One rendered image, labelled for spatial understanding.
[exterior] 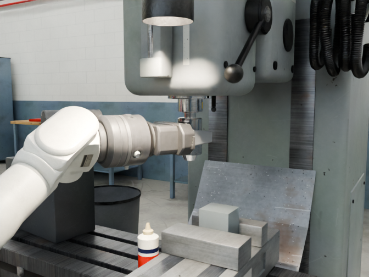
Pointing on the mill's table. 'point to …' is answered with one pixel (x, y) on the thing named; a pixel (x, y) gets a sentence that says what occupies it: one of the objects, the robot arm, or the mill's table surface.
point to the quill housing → (194, 51)
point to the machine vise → (263, 240)
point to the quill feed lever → (259, 9)
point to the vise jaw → (207, 245)
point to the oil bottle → (147, 245)
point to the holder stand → (63, 210)
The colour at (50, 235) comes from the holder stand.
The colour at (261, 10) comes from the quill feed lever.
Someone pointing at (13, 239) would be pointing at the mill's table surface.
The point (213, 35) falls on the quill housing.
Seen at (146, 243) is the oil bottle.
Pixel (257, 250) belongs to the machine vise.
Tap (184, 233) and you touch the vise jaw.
